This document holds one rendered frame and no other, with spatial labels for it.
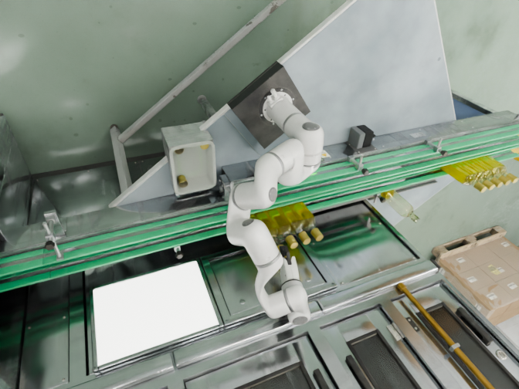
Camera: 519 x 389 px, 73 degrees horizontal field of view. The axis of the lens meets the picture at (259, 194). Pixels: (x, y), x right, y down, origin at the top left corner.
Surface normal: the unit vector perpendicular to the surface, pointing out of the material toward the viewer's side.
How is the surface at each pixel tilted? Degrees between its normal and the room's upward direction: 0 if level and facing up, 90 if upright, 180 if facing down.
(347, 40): 0
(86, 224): 90
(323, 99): 0
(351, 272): 90
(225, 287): 90
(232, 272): 90
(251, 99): 1
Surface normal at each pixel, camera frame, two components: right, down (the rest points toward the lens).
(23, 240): 0.04, -0.78
